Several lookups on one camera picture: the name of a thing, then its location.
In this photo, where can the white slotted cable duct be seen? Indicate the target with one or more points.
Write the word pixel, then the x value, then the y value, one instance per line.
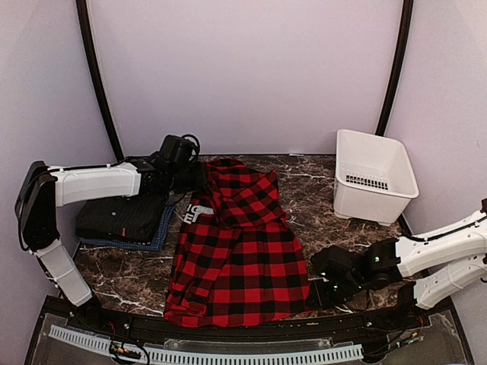
pixel 175 351

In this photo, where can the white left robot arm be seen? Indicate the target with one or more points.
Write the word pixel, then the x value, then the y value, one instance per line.
pixel 47 192

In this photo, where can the blue checked folded shirt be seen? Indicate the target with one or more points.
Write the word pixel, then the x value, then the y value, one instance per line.
pixel 156 244

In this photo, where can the black front rail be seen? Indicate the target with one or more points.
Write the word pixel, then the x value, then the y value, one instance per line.
pixel 371 325

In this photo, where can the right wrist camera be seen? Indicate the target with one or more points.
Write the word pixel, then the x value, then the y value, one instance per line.
pixel 335 264

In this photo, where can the black corner frame post left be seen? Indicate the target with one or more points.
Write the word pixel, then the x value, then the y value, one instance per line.
pixel 96 79

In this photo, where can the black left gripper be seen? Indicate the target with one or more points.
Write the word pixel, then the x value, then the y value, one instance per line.
pixel 201 179

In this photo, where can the white plastic basket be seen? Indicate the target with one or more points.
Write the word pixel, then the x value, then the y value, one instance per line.
pixel 374 179

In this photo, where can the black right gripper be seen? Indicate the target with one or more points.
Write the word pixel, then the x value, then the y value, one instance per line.
pixel 321 299

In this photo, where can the black corner frame post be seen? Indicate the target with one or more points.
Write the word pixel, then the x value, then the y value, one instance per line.
pixel 396 67
pixel 96 79

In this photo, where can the black pinstripe folded shirt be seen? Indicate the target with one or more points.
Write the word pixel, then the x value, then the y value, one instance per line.
pixel 131 219

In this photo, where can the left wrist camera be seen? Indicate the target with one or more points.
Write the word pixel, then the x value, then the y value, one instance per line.
pixel 179 151

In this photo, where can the red black plaid shirt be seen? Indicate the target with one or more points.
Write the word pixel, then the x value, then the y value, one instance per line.
pixel 235 252

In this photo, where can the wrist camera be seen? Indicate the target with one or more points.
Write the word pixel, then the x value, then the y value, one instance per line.
pixel 179 151
pixel 335 264

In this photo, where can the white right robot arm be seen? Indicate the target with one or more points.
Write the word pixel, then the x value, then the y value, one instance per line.
pixel 458 249

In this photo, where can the black corner frame post right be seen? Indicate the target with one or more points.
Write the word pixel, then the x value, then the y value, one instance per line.
pixel 396 67

